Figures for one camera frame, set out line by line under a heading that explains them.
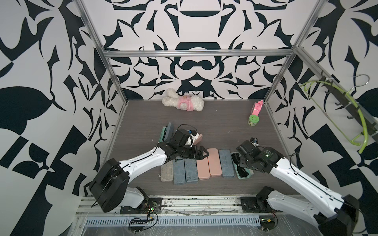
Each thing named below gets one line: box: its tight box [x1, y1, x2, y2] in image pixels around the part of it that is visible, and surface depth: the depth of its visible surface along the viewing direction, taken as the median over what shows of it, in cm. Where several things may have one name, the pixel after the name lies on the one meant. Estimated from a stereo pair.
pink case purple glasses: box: [206, 147, 222, 177], surface depth 87 cm
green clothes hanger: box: [299, 80, 369, 154], surface depth 56 cm
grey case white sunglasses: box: [184, 158, 199, 183], surface depth 85 cm
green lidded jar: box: [247, 114, 260, 127], surface depth 107 cm
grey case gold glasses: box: [219, 148, 235, 177], surface depth 87 cm
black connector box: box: [259, 218, 276, 231], surface depth 73 cm
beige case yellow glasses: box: [160, 160, 174, 182], surface depth 84 cm
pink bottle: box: [251, 99, 264, 117], surface depth 106 cm
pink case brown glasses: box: [196, 156, 211, 180], surface depth 85 cm
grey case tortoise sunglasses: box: [172, 158, 187, 184], surface depth 83 cm
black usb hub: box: [129, 219, 148, 225], surface depth 74 cm
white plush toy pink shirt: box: [161, 88, 205, 112], surface depth 110 cm
